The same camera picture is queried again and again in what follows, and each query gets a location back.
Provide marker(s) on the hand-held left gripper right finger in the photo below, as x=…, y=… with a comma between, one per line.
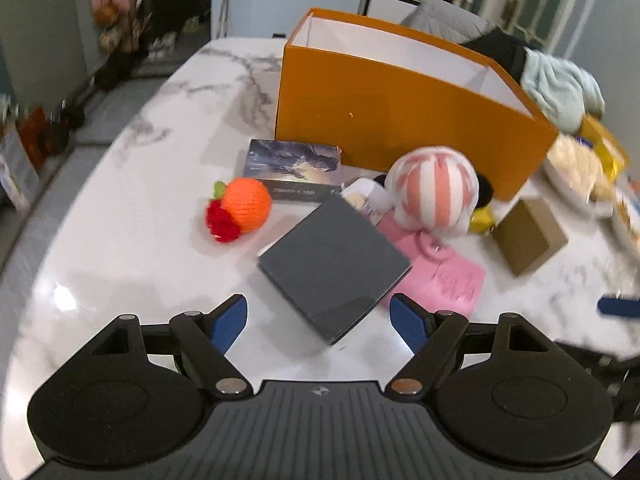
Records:
x=406, y=320

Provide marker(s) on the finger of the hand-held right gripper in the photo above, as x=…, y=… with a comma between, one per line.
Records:
x=620, y=306

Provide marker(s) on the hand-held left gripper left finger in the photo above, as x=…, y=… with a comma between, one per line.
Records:
x=231, y=320

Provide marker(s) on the grey box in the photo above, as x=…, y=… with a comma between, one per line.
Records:
x=335, y=265

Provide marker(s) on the crochet orange fruit toy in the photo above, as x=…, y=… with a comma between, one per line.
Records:
x=247, y=202

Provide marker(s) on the panda plush toy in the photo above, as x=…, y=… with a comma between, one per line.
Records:
x=435, y=185

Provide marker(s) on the orange cardboard box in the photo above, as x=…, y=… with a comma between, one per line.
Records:
x=400, y=125

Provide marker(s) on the pink paper sheet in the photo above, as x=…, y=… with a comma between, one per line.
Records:
x=450, y=275

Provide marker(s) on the small brown cardboard box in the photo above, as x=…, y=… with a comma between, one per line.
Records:
x=530, y=235

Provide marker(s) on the white paper tag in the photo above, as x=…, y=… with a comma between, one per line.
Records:
x=364, y=196

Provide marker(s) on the white bowl of buns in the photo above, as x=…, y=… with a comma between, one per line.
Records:
x=575, y=170

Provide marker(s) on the dark printed card box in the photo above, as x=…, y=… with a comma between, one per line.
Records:
x=290, y=165

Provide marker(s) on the light blue towel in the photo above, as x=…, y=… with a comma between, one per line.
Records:
x=560, y=85

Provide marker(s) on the floor clutter of boxes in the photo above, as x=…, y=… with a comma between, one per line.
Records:
x=35, y=150

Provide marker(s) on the black cloth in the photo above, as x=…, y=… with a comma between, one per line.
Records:
x=500, y=50

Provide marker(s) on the pair of shoes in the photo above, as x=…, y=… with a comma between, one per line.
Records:
x=167, y=40

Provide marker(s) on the hanging pink bags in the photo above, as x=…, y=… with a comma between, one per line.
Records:
x=117, y=5

